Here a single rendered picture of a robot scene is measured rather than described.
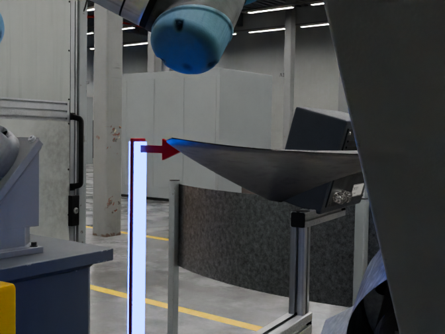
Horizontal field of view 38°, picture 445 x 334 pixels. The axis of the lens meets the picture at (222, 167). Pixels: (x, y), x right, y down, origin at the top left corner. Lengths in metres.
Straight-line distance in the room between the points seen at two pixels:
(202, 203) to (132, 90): 8.90
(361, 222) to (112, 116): 5.27
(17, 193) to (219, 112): 9.35
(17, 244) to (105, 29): 6.44
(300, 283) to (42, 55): 1.74
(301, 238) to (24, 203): 0.50
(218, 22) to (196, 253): 2.39
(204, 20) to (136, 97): 11.00
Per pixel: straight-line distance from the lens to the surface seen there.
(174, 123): 10.97
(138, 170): 0.73
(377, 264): 0.42
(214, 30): 0.64
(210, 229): 2.87
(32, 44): 2.65
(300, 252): 1.22
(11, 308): 0.57
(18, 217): 1.06
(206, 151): 0.61
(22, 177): 1.06
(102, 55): 7.44
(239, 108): 10.76
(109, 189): 7.39
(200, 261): 2.95
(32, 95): 2.63
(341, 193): 1.28
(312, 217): 1.26
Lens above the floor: 1.20
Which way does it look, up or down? 3 degrees down
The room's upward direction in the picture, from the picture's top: 1 degrees clockwise
